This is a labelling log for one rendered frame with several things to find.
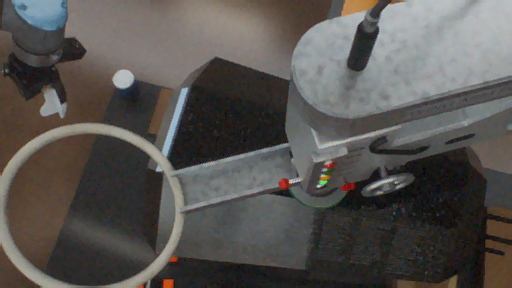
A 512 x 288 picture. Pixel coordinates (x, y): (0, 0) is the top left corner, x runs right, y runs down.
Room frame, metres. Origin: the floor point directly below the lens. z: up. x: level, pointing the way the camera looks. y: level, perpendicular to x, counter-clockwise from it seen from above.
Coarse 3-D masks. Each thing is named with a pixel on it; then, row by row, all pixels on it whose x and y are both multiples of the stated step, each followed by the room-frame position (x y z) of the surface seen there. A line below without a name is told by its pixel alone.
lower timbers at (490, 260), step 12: (504, 216) 0.67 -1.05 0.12; (492, 228) 0.61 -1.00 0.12; (504, 228) 0.61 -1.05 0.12; (480, 240) 0.56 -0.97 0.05; (480, 252) 0.50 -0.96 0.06; (480, 264) 0.44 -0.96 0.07; (492, 264) 0.44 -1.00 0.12; (504, 264) 0.44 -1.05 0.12; (480, 276) 0.39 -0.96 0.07; (492, 276) 0.38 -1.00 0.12; (504, 276) 0.39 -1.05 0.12
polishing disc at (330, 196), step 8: (296, 168) 0.55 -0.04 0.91; (296, 176) 0.53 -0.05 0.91; (296, 192) 0.47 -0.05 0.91; (320, 192) 0.48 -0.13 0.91; (328, 192) 0.48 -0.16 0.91; (336, 192) 0.49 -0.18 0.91; (344, 192) 0.49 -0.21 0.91; (304, 200) 0.45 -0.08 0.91; (312, 200) 0.45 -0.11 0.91; (320, 200) 0.45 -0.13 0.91; (328, 200) 0.46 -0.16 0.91; (336, 200) 0.46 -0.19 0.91
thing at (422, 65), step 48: (432, 0) 0.70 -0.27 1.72; (480, 0) 0.71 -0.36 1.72; (336, 48) 0.57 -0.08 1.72; (384, 48) 0.58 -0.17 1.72; (432, 48) 0.59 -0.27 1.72; (480, 48) 0.60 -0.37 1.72; (336, 96) 0.46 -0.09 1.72; (384, 96) 0.47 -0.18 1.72; (432, 96) 0.49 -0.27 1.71; (480, 96) 0.52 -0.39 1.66
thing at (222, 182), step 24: (288, 144) 0.55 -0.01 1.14; (192, 168) 0.45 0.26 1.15; (216, 168) 0.46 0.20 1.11; (240, 168) 0.47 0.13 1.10; (264, 168) 0.48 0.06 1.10; (288, 168) 0.49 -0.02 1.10; (192, 192) 0.39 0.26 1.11; (216, 192) 0.39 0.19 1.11; (240, 192) 0.39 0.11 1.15; (264, 192) 0.41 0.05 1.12
